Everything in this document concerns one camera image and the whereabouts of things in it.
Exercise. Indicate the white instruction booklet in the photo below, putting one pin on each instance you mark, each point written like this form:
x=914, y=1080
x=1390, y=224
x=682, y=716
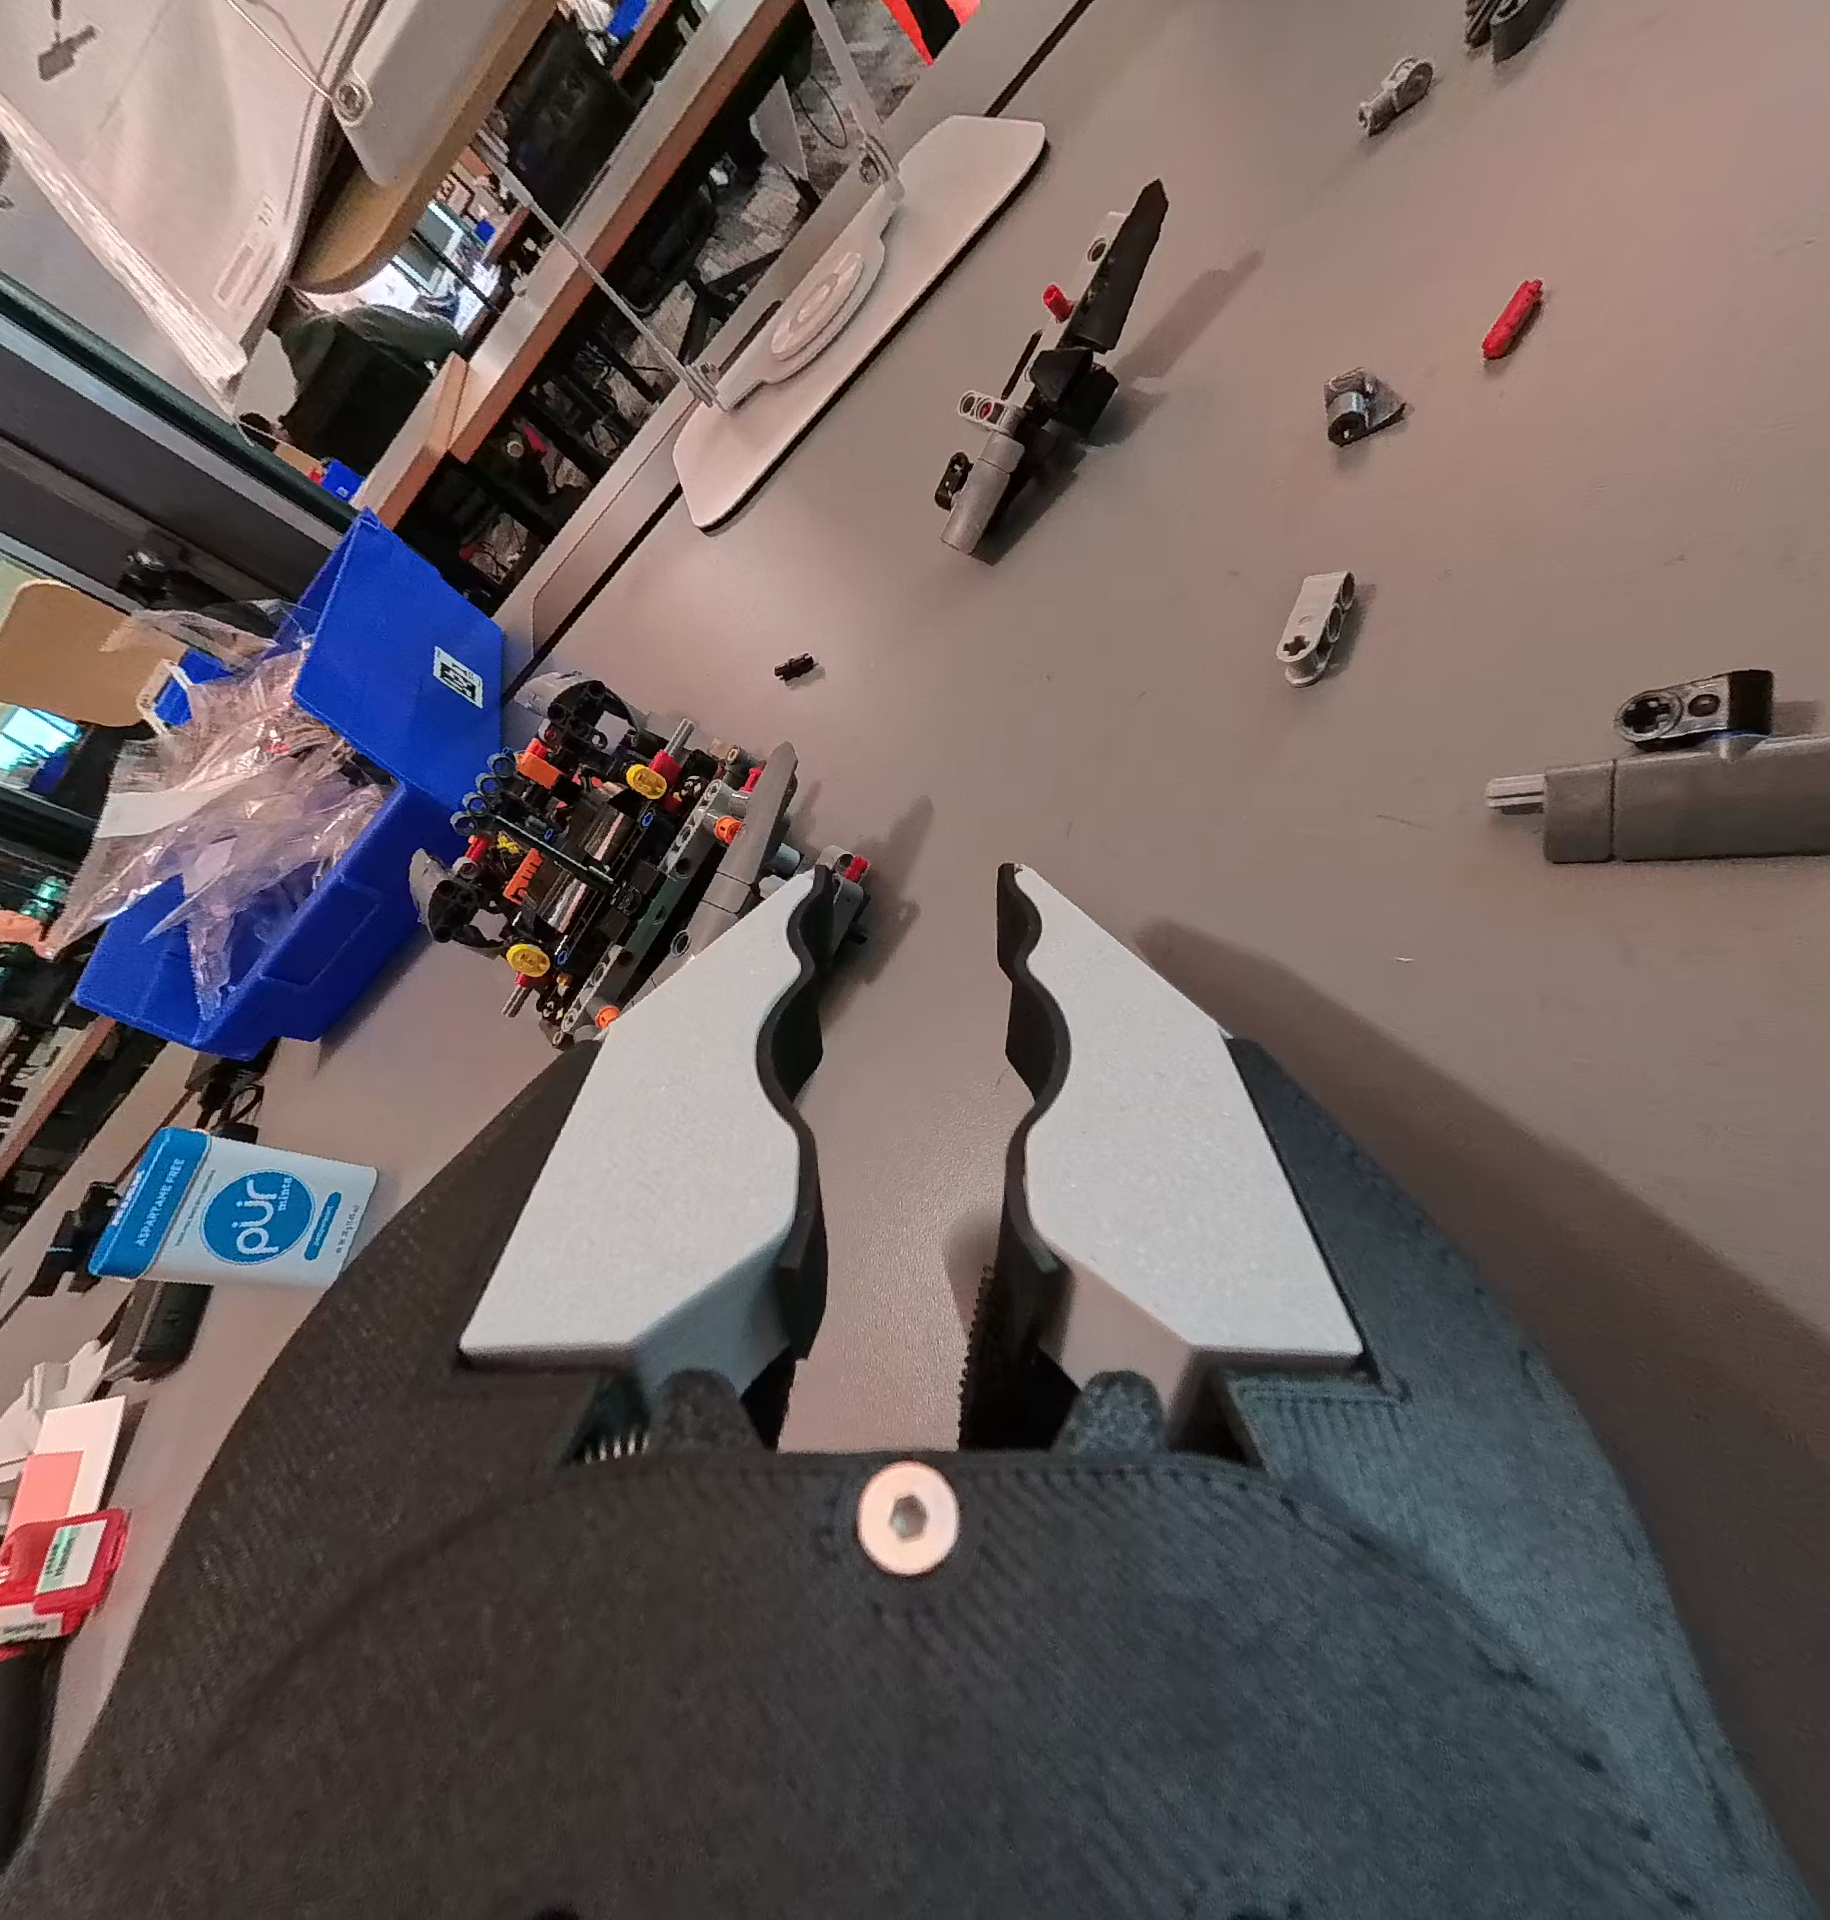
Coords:
x=135, y=151

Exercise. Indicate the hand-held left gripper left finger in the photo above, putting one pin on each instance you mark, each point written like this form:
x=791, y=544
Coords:
x=644, y=1201

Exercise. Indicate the red white paper packaging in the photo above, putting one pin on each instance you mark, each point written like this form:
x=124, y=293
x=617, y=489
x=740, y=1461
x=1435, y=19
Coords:
x=61, y=1575

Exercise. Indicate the black bracket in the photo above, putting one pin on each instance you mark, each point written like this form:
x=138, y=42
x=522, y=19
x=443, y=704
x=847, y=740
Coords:
x=83, y=1238

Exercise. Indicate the blue bin with square tag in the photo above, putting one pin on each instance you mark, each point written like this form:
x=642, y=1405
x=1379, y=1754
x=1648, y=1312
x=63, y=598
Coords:
x=391, y=675

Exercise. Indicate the lego car chassis model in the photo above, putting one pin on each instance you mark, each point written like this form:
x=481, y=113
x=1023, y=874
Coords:
x=600, y=854

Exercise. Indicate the tan wooden stand board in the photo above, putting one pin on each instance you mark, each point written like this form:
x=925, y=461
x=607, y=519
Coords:
x=405, y=224

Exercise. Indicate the dark grey lego wedge piece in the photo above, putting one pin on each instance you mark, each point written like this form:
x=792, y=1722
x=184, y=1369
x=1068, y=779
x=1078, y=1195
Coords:
x=1358, y=408
x=1515, y=22

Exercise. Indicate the white blue gum packet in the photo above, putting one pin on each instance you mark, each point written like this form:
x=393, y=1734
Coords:
x=241, y=1214

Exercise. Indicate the black grey lego wing assembly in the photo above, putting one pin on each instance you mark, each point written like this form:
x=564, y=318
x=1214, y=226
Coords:
x=1125, y=271

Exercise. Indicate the light grey lego beam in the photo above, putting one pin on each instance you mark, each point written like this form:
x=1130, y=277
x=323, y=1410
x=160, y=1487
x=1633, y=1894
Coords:
x=1317, y=626

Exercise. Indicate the red triangular floor object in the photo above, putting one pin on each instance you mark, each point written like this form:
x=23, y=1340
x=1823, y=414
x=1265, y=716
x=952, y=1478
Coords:
x=938, y=19

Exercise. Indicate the white stand base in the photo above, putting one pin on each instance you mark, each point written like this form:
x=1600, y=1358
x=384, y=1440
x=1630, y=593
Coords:
x=944, y=181

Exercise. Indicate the grey axle connector lego assembly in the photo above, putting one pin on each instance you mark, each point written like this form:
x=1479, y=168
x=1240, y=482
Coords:
x=1725, y=811

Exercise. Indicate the red lego pin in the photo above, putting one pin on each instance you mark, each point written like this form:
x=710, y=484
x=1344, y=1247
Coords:
x=1513, y=321

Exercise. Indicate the clear plastic bags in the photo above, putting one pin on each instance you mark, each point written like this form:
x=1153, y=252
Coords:
x=224, y=811

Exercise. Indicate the grey lego joint piece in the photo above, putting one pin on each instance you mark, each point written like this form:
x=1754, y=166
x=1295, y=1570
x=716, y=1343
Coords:
x=1394, y=95

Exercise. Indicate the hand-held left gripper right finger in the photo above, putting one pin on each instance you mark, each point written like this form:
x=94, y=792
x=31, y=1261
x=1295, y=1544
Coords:
x=1184, y=1201

